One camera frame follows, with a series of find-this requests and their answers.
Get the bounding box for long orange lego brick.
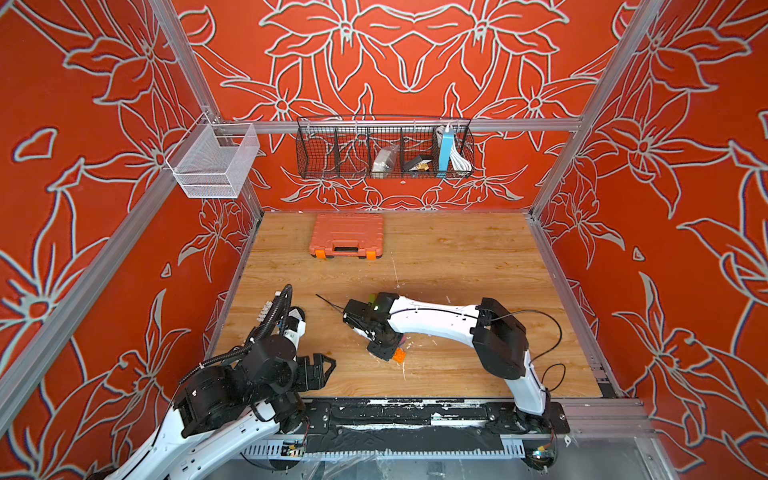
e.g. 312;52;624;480
393;348;406;364

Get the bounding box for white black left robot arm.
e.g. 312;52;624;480
94;285;336;479

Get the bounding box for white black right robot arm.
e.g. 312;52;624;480
342;292;551;418

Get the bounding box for black round puck with label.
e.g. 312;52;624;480
285;306;306;332

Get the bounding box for orange plastic tool case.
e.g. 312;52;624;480
309;213;384;260

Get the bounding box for clear plastic bag in basket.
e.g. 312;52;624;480
371;145;399;179

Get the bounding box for black small item in basket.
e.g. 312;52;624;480
403;155;433;173

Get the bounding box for black wire wall basket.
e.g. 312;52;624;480
296;115;476;180

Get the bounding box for white cables in basket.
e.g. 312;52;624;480
451;140;474;178

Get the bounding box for white wire wall basket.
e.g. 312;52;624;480
167;123;261;199

